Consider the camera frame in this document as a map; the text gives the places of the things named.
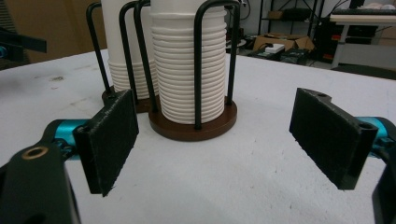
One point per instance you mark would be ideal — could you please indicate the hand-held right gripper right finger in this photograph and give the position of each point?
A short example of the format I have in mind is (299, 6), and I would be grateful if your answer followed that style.
(327, 140)

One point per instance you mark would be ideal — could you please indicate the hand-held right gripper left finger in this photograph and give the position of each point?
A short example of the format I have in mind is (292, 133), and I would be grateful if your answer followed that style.
(109, 146)

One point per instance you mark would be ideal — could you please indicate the stack of white paper cups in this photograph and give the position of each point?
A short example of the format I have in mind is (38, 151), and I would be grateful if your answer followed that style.
(174, 77)
(112, 37)

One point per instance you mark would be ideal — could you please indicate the white power adapter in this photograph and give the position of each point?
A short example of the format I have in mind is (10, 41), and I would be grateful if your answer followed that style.
(274, 48)

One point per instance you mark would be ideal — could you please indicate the open cardboard box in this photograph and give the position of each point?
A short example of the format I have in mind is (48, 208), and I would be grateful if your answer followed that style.
(289, 39)

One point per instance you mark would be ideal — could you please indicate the black cabinet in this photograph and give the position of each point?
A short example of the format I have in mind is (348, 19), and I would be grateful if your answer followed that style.
(361, 34)

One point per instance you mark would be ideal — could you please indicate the white desk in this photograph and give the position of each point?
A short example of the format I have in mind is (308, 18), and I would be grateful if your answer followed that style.
(358, 19)

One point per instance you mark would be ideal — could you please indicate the black metal shelf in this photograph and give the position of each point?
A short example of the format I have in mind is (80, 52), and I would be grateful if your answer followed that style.
(295, 14)

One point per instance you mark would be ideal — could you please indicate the black keyboard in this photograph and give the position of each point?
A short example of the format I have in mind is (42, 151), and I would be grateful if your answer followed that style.
(361, 11)

